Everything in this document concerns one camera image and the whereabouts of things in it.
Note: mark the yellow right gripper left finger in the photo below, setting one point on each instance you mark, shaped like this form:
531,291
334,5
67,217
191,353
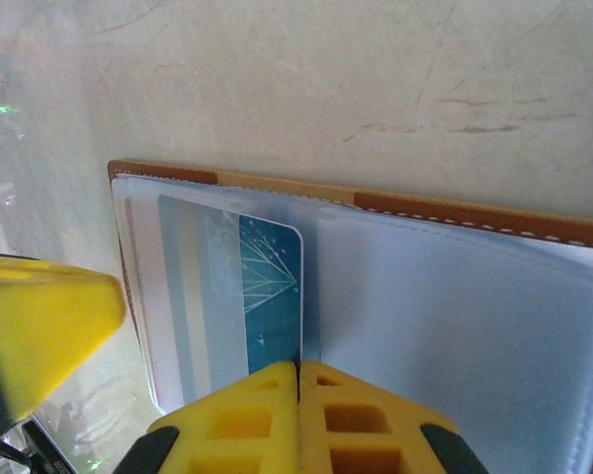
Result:
277,444

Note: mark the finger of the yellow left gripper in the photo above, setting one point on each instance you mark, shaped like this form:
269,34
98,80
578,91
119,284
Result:
44,321

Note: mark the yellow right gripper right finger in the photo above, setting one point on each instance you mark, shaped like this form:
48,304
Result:
405,444

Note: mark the brown leather card holder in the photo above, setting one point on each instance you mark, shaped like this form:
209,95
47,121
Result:
474,321

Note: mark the teal patterned card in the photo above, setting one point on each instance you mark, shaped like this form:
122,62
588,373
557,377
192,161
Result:
272,296

